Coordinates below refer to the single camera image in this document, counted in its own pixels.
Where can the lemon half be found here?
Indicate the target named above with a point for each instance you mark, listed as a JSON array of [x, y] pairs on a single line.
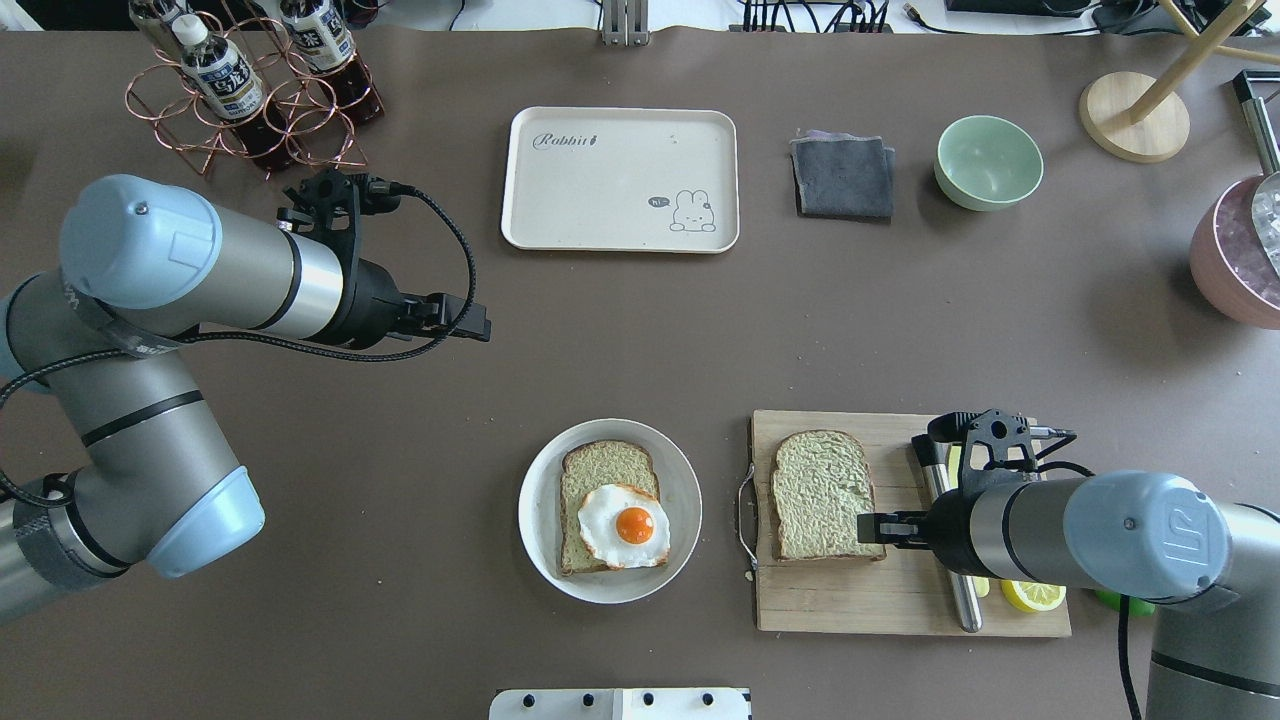
[[1033, 597]]

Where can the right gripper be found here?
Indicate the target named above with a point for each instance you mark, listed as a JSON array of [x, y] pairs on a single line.
[[950, 524]]

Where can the steel ice scoop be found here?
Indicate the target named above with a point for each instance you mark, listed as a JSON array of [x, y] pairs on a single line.
[[1254, 89]]

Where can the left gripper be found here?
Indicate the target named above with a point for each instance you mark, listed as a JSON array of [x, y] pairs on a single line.
[[374, 302]]

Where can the cream rabbit tray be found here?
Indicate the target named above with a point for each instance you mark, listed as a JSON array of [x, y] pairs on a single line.
[[622, 180]]

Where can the back left tea bottle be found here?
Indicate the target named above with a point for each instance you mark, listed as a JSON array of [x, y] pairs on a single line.
[[154, 19]]

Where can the green lime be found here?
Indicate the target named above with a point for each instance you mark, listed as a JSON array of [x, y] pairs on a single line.
[[1117, 602]]

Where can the white round plate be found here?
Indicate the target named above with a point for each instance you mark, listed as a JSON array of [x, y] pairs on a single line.
[[539, 512]]

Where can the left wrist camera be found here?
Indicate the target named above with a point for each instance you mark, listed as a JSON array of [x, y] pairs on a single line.
[[330, 205]]

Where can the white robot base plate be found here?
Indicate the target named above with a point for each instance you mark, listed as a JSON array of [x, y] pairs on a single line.
[[624, 703]]

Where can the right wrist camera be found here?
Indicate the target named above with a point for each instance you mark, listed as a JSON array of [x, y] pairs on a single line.
[[997, 448]]

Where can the grey folded cloth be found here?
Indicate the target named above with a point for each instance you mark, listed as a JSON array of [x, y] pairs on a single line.
[[843, 176]]

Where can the right tea bottle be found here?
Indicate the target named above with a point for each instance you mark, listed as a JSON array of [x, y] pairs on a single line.
[[321, 36]]

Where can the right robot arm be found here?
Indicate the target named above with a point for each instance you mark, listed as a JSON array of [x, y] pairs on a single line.
[[1212, 571]]

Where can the bread slice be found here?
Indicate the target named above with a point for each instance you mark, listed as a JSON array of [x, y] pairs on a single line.
[[821, 485], [589, 467]]

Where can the pink ice bowl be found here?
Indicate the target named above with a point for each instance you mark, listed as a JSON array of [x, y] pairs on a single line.
[[1228, 263]]

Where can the bread slice on plate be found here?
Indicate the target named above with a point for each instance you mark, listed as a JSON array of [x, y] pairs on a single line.
[[589, 467]]

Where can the front tea bottle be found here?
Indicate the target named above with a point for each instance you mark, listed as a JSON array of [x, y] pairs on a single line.
[[234, 91]]

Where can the wooden cutting board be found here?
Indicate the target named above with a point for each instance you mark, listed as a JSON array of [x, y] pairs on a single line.
[[908, 593]]

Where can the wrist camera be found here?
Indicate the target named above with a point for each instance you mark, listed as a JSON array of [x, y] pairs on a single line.
[[330, 205], [997, 448]]

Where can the tea bottle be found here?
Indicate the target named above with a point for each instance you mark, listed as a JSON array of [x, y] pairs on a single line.
[[154, 19], [234, 91], [321, 36]]

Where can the fried egg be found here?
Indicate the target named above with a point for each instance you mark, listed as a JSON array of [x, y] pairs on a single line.
[[624, 527]]

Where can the green bowl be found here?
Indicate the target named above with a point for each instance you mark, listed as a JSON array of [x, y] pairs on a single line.
[[985, 163]]

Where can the copper wire bottle rack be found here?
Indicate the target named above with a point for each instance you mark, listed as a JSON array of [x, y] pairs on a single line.
[[180, 121]]

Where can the wooden mug tree stand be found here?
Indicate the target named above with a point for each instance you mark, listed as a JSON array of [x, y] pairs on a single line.
[[1139, 118]]

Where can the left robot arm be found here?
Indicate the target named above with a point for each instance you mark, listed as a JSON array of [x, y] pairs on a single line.
[[145, 270]]

